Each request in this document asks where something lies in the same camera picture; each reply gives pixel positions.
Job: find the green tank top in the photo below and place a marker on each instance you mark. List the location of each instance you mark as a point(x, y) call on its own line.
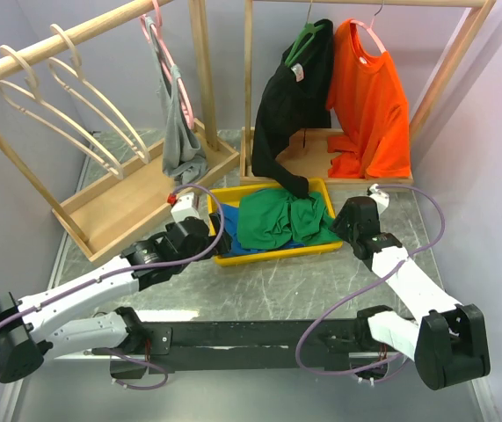
point(271, 218)

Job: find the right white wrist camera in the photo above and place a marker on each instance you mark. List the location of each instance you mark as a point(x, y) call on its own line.
point(380, 197)

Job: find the yellow plastic tray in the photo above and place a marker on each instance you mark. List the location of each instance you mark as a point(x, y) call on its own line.
point(232, 195)

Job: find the orange t-shirt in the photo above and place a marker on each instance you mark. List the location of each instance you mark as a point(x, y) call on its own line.
point(368, 100)

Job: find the grey tank top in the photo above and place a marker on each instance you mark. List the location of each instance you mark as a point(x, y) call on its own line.
point(184, 159)

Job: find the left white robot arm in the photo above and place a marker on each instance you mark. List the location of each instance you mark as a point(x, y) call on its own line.
point(44, 326)

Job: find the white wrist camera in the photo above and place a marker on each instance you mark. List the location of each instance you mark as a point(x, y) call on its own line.
point(183, 206)
point(380, 197)

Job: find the pink hanger rack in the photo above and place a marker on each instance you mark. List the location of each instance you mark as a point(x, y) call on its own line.
point(369, 29)
point(152, 30)

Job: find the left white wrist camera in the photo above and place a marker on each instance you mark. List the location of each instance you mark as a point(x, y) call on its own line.
point(183, 206)

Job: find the pink hanger right rack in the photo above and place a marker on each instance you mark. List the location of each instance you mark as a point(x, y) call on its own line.
point(369, 29)

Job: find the blue garment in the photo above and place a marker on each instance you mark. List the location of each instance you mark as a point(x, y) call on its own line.
point(231, 215)

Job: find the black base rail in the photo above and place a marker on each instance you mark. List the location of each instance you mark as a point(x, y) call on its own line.
point(336, 344)

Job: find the black t-shirt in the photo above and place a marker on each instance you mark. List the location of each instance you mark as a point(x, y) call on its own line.
point(289, 105)

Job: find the left wooden clothes rack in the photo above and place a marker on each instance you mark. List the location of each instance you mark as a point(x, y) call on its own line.
point(111, 213)

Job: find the green hanger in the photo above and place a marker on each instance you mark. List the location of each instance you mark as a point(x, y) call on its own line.
point(304, 38)

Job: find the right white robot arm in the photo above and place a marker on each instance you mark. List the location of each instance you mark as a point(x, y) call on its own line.
point(445, 339)

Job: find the pink hanger left rack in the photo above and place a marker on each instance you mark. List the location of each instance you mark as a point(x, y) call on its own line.
point(152, 30)

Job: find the right wooden clothes rack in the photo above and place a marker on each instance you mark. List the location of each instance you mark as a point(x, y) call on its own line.
point(308, 153)

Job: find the wooden clothes rack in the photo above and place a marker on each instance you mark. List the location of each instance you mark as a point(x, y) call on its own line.
point(308, 153)
point(111, 213)

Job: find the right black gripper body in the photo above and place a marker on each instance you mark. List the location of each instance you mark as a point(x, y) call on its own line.
point(342, 226)

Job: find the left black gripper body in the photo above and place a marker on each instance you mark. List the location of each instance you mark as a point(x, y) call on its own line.
point(220, 248)

